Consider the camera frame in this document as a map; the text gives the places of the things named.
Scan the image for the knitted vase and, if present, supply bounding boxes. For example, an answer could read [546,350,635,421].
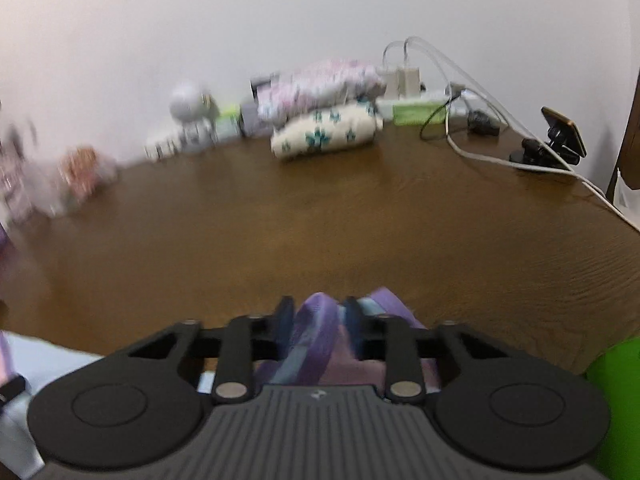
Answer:
[0,125,37,226]

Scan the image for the pink floral folded garment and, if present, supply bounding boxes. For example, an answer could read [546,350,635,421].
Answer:
[255,58,387,123]

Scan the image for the patterned tin box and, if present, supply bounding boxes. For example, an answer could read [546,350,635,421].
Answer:
[239,102,273,138]

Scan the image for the green white small box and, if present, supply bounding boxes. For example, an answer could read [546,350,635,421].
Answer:
[215,105,243,140]

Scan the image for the black cable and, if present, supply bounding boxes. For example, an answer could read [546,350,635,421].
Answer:
[419,102,468,142]

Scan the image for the wooden chair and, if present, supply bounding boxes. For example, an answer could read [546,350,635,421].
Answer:
[605,105,640,201]

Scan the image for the white cloth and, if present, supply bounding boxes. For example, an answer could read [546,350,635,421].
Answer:
[0,330,108,480]

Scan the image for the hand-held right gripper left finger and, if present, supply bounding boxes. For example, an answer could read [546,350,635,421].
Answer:
[127,295,296,403]

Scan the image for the white power strip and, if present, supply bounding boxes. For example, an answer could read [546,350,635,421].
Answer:
[375,89,468,116]

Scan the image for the plastic bag of snacks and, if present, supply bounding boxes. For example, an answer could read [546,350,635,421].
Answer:
[30,145,121,218]

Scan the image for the phone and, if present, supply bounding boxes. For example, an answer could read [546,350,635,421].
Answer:
[541,106,587,158]

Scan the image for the white charger block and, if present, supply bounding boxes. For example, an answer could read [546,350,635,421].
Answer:
[382,65,422,100]

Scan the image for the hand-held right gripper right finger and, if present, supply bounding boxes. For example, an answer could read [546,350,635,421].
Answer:
[342,296,506,403]

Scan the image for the cream garment teal flowers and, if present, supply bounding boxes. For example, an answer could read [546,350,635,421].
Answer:
[270,100,385,161]

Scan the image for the black adapter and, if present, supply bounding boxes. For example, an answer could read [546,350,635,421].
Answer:
[467,110,501,137]

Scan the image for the pink blue garment purple trim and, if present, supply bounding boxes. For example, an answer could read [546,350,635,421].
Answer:
[197,287,446,396]

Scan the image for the white robot speaker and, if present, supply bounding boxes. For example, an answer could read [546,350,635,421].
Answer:
[169,80,221,153]

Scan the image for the black phone holder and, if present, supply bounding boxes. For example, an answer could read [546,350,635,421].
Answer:
[509,125,583,173]

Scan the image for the green cylinder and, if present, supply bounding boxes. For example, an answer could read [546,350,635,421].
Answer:
[585,337,640,480]

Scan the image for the white bag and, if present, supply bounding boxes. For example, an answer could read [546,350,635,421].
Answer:
[612,167,640,223]

